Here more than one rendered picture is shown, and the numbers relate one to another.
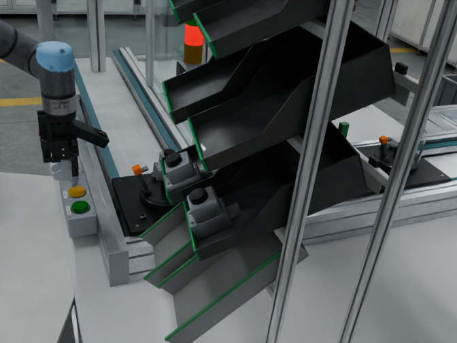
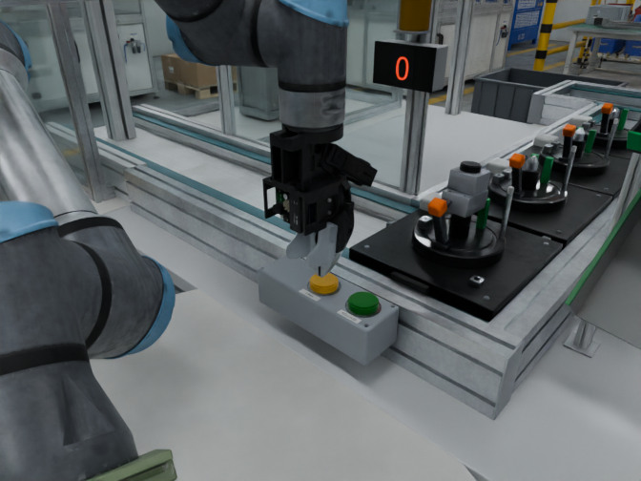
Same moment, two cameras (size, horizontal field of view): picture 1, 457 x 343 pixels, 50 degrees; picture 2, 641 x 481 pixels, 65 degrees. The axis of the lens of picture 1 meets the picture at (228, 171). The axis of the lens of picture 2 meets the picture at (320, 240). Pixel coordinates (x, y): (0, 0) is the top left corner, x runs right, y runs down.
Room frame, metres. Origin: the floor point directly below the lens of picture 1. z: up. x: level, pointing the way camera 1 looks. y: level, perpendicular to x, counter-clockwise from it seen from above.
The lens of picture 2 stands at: (0.48, 0.60, 1.35)
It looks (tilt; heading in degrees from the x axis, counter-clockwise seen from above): 29 degrees down; 338
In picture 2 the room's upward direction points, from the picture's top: straight up
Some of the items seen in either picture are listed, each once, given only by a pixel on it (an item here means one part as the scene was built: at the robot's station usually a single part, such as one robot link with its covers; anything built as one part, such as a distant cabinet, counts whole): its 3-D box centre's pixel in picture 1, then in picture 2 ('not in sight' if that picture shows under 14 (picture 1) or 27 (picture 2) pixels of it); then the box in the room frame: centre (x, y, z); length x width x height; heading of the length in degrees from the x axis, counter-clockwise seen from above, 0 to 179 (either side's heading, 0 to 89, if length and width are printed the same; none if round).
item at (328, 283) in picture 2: (76, 192); (323, 284); (1.02, 0.38, 0.96); 0.04 x 0.04 x 0.02
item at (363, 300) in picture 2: (80, 207); (362, 305); (0.96, 0.35, 0.96); 0.04 x 0.04 x 0.02
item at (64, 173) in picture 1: (65, 175); (320, 255); (1.00, 0.40, 1.03); 0.06 x 0.03 x 0.09; 115
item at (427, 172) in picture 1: (399, 151); (611, 122); (1.36, -0.52, 1.01); 0.24 x 0.24 x 0.13; 25
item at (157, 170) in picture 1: (172, 163); (469, 185); (1.04, 0.14, 1.07); 0.08 x 0.04 x 0.07; 116
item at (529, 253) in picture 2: (166, 199); (456, 250); (1.04, 0.15, 0.96); 0.24 x 0.24 x 0.02; 25
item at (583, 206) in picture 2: not in sight; (529, 176); (1.15, -0.08, 1.01); 0.24 x 0.24 x 0.13; 25
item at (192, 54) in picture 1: (193, 52); (415, 13); (1.26, 0.13, 1.28); 0.05 x 0.05 x 0.05
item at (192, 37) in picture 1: (194, 33); not in sight; (1.26, 0.13, 1.33); 0.05 x 0.05 x 0.05
